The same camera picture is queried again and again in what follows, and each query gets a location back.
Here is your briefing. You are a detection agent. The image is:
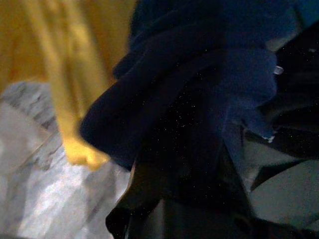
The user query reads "yellow shirt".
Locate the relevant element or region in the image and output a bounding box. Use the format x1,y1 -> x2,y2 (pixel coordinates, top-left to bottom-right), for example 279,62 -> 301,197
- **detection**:
0,0 -> 138,172

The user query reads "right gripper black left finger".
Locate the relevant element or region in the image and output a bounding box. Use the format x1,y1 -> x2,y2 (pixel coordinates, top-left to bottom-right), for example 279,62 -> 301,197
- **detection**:
106,159 -> 165,237

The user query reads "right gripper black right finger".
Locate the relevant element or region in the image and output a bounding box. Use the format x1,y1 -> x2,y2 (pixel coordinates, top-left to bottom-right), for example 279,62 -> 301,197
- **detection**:
213,143 -> 253,220

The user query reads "navy garment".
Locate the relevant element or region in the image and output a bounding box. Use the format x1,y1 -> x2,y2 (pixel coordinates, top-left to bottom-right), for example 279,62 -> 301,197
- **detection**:
79,0 -> 304,172

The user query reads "black garment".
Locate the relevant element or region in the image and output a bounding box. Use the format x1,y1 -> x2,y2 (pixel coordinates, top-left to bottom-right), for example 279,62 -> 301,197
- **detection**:
249,23 -> 319,191

